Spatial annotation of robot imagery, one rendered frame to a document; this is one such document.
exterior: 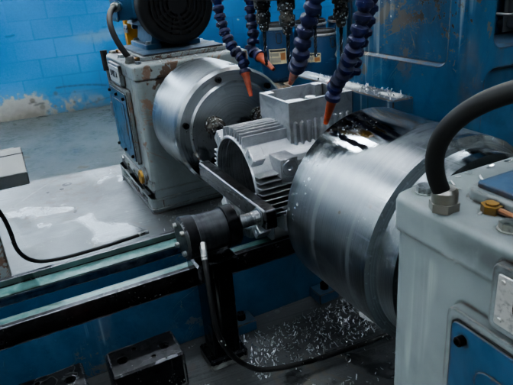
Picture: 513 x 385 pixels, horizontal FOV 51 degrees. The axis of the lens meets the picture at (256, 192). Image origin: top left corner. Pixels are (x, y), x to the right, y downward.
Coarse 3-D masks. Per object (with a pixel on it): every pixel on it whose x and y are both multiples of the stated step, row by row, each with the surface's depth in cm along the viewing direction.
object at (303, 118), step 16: (272, 96) 87; (288, 96) 93; (304, 96) 95; (320, 96) 85; (272, 112) 88; (288, 112) 83; (304, 112) 84; (320, 112) 86; (336, 112) 87; (352, 112) 88; (288, 128) 85; (304, 128) 85; (320, 128) 87
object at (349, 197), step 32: (352, 128) 64; (384, 128) 61; (416, 128) 59; (320, 160) 64; (352, 160) 60; (384, 160) 56; (416, 160) 54; (448, 160) 54; (480, 160) 53; (320, 192) 62; (352, 192) 57; (384, 192) 54; (288, 224) 68; (320, 224) 61; (352, 224) 56; (384, 224) 54; (320, 256) 63; (352, 256) 56; (384, 256) 54; (352, 288) 58; (384, 288) 54; (384, 320) 58
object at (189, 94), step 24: (192, 72) 109; (216, 72) 104; (168, 96) 110; (192, 96) 103; (216, 96) 104; (240, 96) 107; (168, 120) 108; (192, 120) 104; (216, 120) 103; (240, 120) 108; (168, 144) 112; (192, 144) 106; (216, 144) 108; (192, 168) 107
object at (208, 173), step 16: (208, 160) 96; (208, 176) 92; (224, 176) 88; (224, 192) 87; (240, 192) 81; (240, 208) 82; (256, 208) 76; (272, 208) 75; (256, 224) 75; (272, 224) 75
